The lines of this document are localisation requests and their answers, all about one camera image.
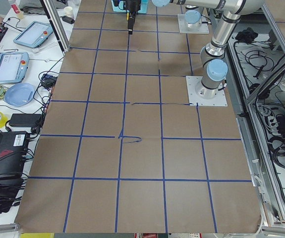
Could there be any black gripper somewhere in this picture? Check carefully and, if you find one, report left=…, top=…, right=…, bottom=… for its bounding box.
left=124, top=0, right=141, bottom=35

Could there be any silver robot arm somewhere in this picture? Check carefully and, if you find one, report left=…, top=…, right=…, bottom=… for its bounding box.
left=123, top=0, right=202, bottom=35
left=152, top=0, right=264, bottom=100

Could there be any turquoise plastic bin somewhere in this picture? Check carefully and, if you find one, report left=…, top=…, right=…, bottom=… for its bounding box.
left=111, top=0, right=148, bottom=14

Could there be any paper cup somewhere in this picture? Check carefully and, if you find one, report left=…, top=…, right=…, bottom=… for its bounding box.
left=63, top=6, right=74, bottom=18

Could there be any upper teach pendant tablet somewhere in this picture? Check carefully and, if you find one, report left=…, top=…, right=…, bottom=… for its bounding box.
left=13, top=21, right=53, bottom=48

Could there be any teach pendant tablet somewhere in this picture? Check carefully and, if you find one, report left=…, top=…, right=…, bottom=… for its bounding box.
left=13, top=21, right=53, bottom=48
left=0, top=52, right=30, bottom=84

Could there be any lower teach pendant tablet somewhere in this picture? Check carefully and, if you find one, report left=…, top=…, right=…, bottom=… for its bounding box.
left=0, top=52, right=30, bottom=84

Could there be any blue plastic plate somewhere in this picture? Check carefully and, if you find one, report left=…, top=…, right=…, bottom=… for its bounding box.
left=4, top=83, right=35, bottom=107

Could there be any black power adapter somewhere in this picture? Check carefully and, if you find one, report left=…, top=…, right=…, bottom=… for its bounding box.
left=8, top=114, right=41, bottom=127

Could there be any black laptop computer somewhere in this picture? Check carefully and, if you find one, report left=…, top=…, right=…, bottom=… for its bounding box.
left=0, top=131, right=30, bottom=180

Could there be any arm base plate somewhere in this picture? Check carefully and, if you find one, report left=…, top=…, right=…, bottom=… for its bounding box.
left=177, top=14, right=209, bottom=35
left=186, top=76, right=228, bottom=107

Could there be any aluminium frame post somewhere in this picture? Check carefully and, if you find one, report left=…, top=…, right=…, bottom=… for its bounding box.
left=40, top=0, right=70, bottom=53

